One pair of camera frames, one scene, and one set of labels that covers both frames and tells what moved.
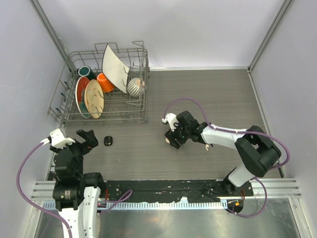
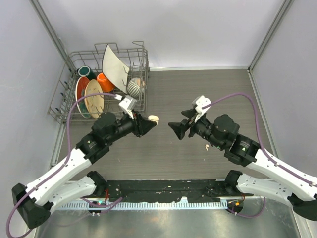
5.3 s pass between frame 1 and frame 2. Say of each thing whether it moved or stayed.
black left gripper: moved
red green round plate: stayed
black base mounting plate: stayed
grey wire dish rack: stayed
